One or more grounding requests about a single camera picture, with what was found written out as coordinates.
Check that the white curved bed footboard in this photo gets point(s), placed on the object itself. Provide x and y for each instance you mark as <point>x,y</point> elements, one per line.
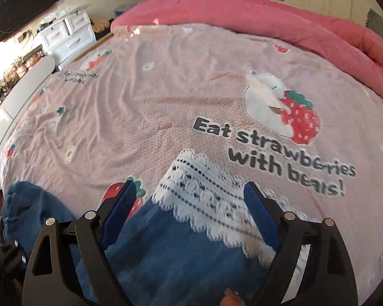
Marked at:
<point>21,96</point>

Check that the cluttered side table items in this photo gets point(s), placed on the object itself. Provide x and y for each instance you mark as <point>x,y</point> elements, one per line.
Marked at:
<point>18,69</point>

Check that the pink strawberry print bedspread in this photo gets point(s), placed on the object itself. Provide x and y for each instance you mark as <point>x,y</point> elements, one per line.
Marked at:
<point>279,109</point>

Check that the white drawer dresser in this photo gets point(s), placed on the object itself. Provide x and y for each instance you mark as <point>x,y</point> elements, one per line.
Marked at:
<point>67,37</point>

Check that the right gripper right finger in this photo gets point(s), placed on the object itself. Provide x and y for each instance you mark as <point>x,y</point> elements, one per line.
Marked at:
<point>285,233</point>

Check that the right hand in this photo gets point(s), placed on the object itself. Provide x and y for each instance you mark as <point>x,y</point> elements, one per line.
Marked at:
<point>231,298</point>

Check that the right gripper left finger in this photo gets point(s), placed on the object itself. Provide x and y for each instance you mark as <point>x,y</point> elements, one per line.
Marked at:
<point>95,231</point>

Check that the grey quilted headboard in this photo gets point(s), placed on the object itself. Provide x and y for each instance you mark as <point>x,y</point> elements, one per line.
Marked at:
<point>374,22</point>

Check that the blue denim lace-trimmed pants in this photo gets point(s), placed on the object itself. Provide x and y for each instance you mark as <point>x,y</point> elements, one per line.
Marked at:
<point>190,237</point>

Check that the pink quilted comforter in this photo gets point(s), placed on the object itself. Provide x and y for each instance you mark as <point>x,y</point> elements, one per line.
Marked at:
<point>352,48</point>

